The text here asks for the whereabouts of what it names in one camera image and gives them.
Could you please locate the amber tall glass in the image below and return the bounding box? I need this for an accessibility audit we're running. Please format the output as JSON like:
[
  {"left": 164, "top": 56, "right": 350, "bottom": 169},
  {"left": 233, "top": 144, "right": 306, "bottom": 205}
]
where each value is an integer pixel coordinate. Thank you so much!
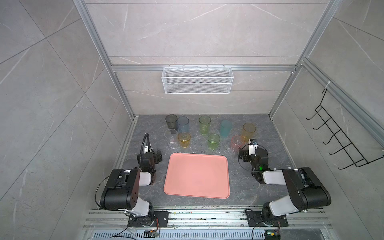
[{"left": 241, "top": 123, "right": 257, "bottom": 143}]

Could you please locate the green tall glass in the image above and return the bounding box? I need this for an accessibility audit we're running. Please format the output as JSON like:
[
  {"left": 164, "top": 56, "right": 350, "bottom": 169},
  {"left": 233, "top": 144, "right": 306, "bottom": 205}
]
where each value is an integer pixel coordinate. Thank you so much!
[{"left": 199, "top": 116, "right": 212, "bottom": 135}]

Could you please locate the yellow short glass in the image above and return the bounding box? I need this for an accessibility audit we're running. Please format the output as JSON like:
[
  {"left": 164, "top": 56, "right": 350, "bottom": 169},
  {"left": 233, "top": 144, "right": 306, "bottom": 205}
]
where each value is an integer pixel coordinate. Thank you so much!
[{"left": 178, "top": 133, "right": 191, "bottom": 148}]

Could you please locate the clear short glass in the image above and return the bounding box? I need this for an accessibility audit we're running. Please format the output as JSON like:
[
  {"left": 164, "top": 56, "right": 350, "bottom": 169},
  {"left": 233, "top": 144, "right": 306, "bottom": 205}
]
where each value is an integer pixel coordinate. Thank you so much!
[{"left": 165, "top": 129, "right": 178, "bottom": 149}]

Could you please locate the black wire hook rack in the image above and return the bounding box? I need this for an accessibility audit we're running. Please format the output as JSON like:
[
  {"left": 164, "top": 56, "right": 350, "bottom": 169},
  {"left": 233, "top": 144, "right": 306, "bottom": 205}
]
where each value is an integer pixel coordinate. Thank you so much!
[{"left": 306, "top": 89, "right": 384, "bottom": 170}]

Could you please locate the dark grey tall glass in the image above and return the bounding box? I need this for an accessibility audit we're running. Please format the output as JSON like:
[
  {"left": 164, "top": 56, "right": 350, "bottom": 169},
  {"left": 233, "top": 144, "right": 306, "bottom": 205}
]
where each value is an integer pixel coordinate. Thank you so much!
[{"left": 166, "top": 114, "right": 178, "bottom": 131}]

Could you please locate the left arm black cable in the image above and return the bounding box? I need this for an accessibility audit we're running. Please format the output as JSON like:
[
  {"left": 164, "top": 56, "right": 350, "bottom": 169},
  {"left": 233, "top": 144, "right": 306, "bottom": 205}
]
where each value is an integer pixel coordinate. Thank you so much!
[{"left": 139, "top": 133, "right": 151, "bottom": 160}]

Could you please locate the pink plastic tray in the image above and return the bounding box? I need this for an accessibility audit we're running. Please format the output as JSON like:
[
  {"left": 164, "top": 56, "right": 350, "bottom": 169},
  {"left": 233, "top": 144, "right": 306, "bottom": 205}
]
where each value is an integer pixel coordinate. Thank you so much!
[{"left": 164, "top": 153, "right": 230, "bottom": 199}]

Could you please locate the pink short glass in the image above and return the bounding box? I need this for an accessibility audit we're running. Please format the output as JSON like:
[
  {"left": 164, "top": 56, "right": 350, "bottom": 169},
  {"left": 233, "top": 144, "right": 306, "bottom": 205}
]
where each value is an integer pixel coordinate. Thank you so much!
[{"left": 230, "top": 135, "right": 245, "bottom": 152}]

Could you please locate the green short glass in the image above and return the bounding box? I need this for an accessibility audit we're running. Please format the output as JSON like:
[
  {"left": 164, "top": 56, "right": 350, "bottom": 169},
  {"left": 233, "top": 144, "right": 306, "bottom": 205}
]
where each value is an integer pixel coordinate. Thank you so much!
[{"left": 208, "top": 133, "right": 221, "bottom": 150}]

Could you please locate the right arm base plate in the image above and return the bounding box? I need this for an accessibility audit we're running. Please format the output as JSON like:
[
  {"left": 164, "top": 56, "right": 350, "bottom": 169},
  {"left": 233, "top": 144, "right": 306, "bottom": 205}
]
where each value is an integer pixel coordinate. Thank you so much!
[{"left": 245, "top": 209, "right": 289, "bottom": 227}]

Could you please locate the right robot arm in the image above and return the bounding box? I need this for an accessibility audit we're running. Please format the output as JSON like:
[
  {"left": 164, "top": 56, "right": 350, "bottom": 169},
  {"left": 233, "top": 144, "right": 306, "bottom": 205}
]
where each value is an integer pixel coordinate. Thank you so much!
[{"left": 238, "top": 144, "right": 332, "bottom": 222}]

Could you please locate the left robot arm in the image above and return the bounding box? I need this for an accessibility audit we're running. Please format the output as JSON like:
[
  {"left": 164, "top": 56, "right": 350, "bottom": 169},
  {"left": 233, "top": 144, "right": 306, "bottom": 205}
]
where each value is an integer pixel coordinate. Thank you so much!
[{"left": 98, "top": 150, "right": 163, "bottom": 221}]

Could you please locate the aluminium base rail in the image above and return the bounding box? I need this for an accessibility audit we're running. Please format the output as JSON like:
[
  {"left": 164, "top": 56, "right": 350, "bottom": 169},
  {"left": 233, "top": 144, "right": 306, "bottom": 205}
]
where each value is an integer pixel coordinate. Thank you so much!
[{"left": 77, "top": 206, "right": 338, "bottom": 240}]

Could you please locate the white wire mesh basket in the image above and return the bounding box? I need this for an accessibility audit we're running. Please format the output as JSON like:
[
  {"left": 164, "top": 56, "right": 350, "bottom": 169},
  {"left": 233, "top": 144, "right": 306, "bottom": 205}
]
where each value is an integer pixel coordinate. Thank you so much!
[{"left": 162, "top": 67, "right": 234, "bottom": 95}]

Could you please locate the blue tall glass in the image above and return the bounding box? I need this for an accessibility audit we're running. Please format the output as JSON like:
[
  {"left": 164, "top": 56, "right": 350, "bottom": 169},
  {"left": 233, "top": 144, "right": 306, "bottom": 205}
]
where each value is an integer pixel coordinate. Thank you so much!
[{"left": 177, "top": 116, "right": 190, "bottom": 134}]

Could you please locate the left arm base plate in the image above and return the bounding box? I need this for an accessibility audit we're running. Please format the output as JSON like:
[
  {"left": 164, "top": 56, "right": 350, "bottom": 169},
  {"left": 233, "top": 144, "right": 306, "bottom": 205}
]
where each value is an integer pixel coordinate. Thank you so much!
[{"left": 128, "top": 211, "right": 169, "bottom": 228}]

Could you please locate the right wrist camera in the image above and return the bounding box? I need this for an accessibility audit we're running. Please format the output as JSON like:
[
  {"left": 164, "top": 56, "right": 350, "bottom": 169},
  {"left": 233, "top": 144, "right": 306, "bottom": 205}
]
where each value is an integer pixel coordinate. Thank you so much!
[{"left": 249, "top": 139, "right": 259, "bottom": 146}]

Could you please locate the teal tall glass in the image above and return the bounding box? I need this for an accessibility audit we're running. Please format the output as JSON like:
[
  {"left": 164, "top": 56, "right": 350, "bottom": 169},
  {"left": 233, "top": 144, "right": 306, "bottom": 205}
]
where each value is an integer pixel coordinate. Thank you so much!
[{"left": 220, "top": 120, "right": 233, "bottom": 138}]

